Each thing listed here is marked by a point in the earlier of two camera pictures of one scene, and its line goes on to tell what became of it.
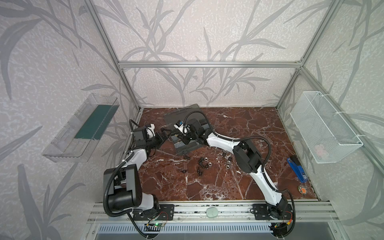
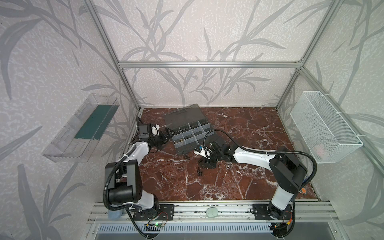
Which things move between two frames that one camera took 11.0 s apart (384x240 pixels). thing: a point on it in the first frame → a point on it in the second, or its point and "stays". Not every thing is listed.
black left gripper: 157,139 stays
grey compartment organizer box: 180,118 stays
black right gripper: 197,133 → 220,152
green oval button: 212,212 stays
